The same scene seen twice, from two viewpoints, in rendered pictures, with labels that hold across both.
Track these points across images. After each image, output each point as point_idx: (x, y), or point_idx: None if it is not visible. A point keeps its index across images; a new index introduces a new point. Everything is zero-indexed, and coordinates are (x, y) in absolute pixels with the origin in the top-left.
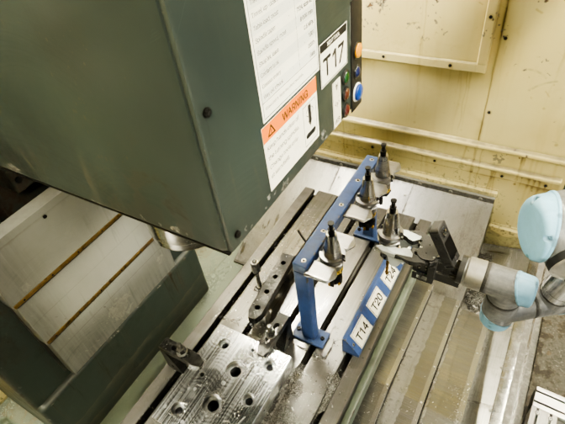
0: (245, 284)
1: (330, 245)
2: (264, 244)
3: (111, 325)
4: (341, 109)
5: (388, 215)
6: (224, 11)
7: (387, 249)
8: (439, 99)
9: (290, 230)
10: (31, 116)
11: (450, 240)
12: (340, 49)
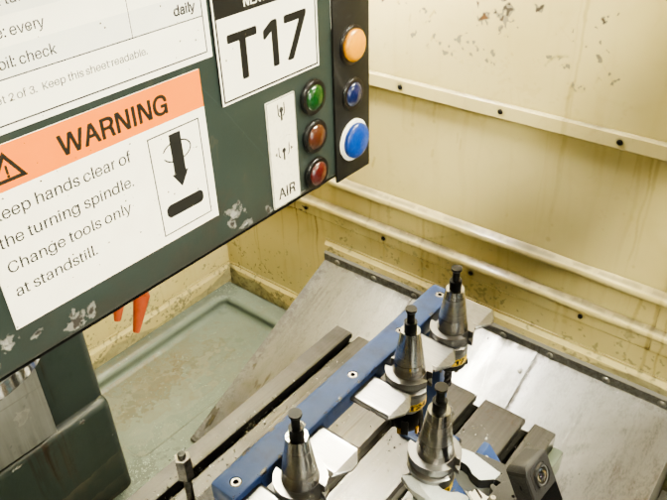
0: (170, 495)
1: (290, 460)
2: (229, 421)
3: None
4: (302, 170)
5: (429, 418)
6: None
7: (420, 488)
8: (596, 203)
9: (285, 402)
10: None
11: (554, 496)
12: (291, 26)
